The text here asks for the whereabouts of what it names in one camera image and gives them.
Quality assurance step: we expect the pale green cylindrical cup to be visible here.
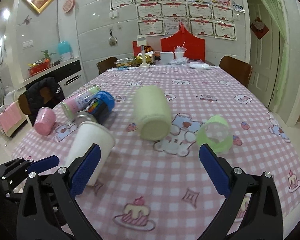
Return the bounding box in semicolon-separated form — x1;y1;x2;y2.
133;85;172;141

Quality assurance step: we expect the red gift bag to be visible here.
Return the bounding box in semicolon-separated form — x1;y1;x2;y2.
160;22;205;61

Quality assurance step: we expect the red plant tray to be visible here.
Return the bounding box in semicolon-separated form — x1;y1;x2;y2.
28;59;51;77

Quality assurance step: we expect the brown chair right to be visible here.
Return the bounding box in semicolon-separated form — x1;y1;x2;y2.
219;56;253;87

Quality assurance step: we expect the white panel door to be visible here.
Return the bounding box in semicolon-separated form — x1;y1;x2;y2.
248;0;281;107

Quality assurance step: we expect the white sideboard cabinet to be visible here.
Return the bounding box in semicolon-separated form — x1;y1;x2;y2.
14;57;87;99

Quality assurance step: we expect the red diamond door decoration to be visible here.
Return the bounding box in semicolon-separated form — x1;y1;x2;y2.
250;17;269;40

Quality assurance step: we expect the white desk lamp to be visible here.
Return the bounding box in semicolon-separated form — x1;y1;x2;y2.
136;35;150;68

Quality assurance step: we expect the clear drink cup with straw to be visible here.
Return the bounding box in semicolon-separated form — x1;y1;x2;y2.
174;42;186;59

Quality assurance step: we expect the brown chair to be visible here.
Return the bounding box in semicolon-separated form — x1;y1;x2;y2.
219;56;253;87
96;56;117;75

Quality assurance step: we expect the green lace door curtain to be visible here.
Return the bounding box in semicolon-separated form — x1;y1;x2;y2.
242;0;291;111

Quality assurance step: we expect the brown chair left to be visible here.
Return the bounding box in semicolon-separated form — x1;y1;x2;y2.
96;56;117;75

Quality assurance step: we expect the pink small cup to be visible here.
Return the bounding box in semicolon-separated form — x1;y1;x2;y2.
34;107;56;136

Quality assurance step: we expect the green clear plastic cup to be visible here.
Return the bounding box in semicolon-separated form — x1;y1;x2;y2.
196;115;233;154

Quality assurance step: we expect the white square box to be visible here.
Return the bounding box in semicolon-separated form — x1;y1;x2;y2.
160;51;174;64

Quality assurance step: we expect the small red box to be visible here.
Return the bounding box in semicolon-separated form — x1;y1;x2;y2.
132;41;141;57

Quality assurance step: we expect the pink green canister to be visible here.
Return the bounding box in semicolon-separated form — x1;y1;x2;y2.
61;85;101;120

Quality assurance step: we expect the pink checkered tablecloth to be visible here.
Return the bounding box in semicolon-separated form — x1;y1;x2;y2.
11;63;300;240

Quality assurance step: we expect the teal white humidifier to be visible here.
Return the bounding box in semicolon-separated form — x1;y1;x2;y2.
58;41;74;62

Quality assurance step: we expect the round red wall ornament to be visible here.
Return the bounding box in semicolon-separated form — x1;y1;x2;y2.
62;0;75;14

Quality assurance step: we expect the black jacket on chair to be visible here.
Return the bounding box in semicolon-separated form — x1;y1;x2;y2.
25;77;65;126

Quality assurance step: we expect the white paper cup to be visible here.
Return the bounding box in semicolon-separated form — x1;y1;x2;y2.
65;121;115;186

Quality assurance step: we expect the blue black tin can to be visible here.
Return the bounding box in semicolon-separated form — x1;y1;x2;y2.
75;90;115;124

